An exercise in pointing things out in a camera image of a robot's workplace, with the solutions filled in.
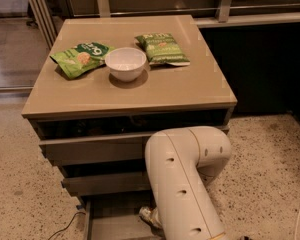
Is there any white bowl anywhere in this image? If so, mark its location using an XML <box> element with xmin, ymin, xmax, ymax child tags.
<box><xmin>105</xmin><ymin>47</ymin><xmax>147</xmax><ymax>82</ymax></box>

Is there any bottom open grey drawer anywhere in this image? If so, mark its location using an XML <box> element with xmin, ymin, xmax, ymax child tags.
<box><xmin>83</xmin><ymin>190</ymin><xmax>165</xmax><ymax>240</ymax></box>

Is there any black floor cable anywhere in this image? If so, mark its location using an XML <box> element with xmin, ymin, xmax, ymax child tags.
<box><xmin>47</xmin><ymin>211</ymin><xmax>87</xmax><ymax>240</ymax></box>

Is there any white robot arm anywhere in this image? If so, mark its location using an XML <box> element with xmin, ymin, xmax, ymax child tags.
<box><xmin>145</xmin><ymin>126</ymin><xmax>231</xmax><ymax>240</ymax></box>

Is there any left green snack bag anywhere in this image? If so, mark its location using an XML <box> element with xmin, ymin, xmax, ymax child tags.
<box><xmin>50</xmin><ymin>42</ymin><xmax>113</xmax><ymax>79</ymax></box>

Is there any middle grey drawer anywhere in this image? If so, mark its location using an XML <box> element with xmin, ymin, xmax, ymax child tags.
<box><xmin>62</xmin><ymin>172</ymin><xmax>150</xmax><ymax>196</ymax></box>

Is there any grey drawer cabinet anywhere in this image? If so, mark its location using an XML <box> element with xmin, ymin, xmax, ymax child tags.
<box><xmin>21</xmin><ymin>15</ymin><xmax>238</xmax><ymax>240</ymax></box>

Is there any right green snack bag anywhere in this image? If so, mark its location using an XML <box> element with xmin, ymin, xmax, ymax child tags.
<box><xmin>135</xmin><ymin>33</ymin><xmax>190</xmax><ymax>66</ymax></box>

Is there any silver green 7up can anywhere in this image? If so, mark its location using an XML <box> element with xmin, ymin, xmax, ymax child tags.
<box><xmin>139</xmin><ymin>206</ymin><xmax>162</xmax><ymax>229</ymax></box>

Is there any top grey drawer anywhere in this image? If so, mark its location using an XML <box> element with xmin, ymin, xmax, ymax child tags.
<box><xmin>38</xmin><ymin>125</ymin><xmax>230</xmax><ymax>167</ymax></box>

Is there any green snack bag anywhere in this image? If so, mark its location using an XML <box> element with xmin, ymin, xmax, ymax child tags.
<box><xmin>135</xmin><ymin>33</ymin><xmax>190</xmax><ymax>66</ymax></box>
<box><xmin>50</xmin><ymin>42</ymin><xmax>113</xmax><ymax>79</ymax></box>

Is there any metal railing frame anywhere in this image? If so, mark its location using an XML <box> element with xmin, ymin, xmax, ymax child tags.
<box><xmin>29</xmin><ymin>0</ymin><xmax>300</xmax><ymax>45</ymax></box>

